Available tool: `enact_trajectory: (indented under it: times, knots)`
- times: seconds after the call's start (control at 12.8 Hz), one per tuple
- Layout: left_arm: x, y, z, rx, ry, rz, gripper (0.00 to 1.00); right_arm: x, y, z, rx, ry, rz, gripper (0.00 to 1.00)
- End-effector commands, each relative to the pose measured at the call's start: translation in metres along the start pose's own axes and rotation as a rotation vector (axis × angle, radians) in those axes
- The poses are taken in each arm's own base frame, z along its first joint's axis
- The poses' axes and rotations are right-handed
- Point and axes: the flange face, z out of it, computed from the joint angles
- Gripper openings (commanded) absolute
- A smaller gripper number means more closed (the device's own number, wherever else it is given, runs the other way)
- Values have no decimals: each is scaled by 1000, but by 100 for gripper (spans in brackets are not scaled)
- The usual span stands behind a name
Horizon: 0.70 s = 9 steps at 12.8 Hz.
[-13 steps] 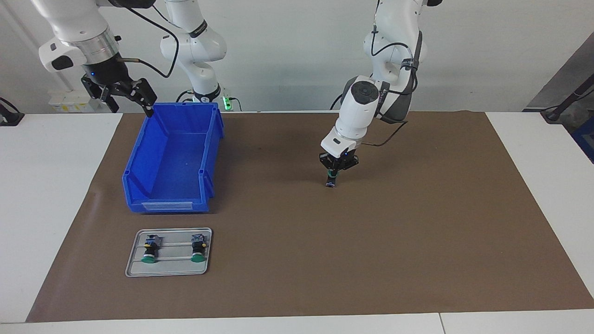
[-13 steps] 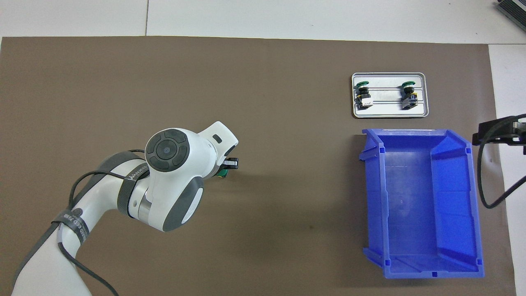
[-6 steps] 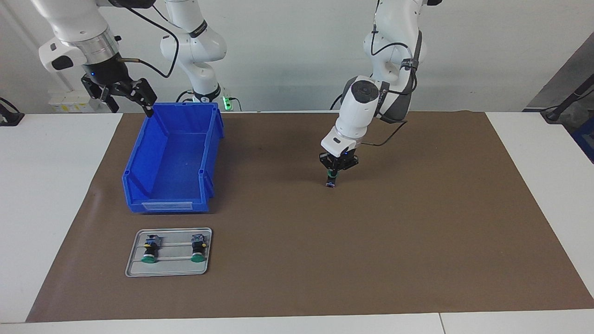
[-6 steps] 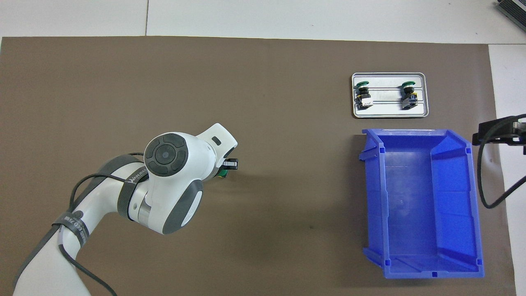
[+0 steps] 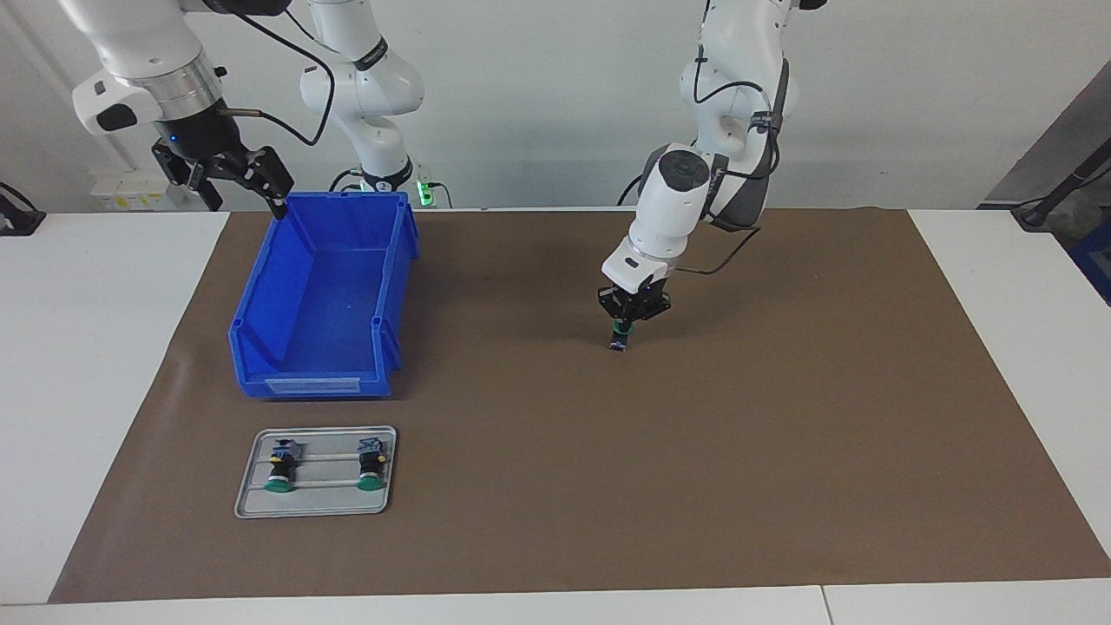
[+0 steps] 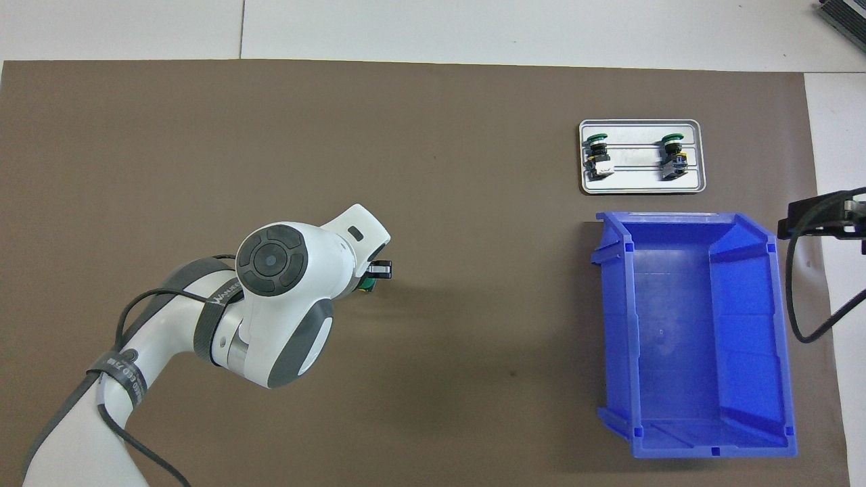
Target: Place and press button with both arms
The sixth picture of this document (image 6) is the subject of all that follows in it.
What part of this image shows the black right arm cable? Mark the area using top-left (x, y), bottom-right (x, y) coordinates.
top-left (785, 193), bottom-right (866, 344)

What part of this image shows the grey ribbed device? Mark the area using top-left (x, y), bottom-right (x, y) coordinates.
top-left (815, 0), bottom-right (866, 43)

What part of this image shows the blue plastic storage bin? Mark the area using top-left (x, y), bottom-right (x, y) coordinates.
top-left (590, 211), bottom-right (799, 461)

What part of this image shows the grey metal tray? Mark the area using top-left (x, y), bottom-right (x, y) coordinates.
top-left (578, 119), bottom-right (707, 196)

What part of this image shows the brown table mat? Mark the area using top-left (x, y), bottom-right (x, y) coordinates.
top-left (0, 60), bottom-right (852, 487)

